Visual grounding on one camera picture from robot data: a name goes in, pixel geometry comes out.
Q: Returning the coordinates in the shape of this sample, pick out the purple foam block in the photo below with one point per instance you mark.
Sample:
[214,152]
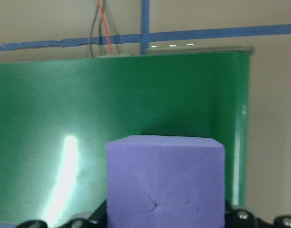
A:
[164,180]

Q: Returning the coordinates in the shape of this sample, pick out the green conveyor belt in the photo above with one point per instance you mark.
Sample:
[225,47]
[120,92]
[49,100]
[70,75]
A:
[112,99]

